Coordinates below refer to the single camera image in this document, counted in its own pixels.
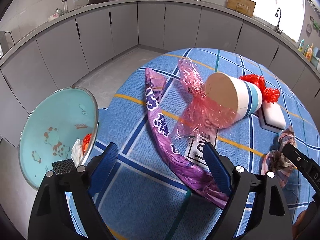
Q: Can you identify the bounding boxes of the patterned cloth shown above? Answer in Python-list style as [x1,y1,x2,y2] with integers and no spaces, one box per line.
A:
[260,125,297,188]

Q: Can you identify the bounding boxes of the black mesh scrubber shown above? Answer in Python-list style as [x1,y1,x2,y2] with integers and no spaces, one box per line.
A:
[52,159,75,175]

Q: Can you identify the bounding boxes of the white black sponge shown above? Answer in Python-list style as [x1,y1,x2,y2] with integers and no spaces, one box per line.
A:
[258,101,286,133]

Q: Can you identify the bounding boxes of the white tissue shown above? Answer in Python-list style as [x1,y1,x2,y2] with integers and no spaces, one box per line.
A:
[71,139,83,167]

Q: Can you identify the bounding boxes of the red mesh trash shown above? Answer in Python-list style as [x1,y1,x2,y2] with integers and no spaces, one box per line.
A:
[82,133,92,153]

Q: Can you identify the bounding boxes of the purple snack wrapper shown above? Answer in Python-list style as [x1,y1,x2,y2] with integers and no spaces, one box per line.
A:
[145,68,228,209]

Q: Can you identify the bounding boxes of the pink plastic wrapper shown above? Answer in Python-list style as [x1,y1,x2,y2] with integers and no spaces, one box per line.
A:
[174,58,236,139]

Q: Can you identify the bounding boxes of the kitchen faucet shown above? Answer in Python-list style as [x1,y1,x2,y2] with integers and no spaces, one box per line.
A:
[274,7,283,35]

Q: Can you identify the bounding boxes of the grey kitchen cabinets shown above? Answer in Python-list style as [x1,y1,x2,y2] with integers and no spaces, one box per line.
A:
[1,0,319,146]

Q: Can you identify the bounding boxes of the red plastic bag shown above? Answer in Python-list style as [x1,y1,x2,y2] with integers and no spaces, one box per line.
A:
[239,74,280,103]

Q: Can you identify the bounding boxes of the striped paper cup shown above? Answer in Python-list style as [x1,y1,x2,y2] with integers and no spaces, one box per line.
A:
[204,73,263,122]

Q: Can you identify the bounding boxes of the blue plaid tablecloth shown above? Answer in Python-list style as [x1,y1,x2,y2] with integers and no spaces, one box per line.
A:
[66,47,320,240]

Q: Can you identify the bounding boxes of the wooden cutting board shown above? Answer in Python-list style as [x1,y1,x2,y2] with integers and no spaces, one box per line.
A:
[226,0,256,17]

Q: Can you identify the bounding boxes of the white microwave oven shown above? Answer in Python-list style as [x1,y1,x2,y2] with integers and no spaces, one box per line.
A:
[0,31,9,57]

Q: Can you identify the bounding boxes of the glass jar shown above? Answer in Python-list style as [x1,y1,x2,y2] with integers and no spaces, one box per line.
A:
[61,0,69,14]

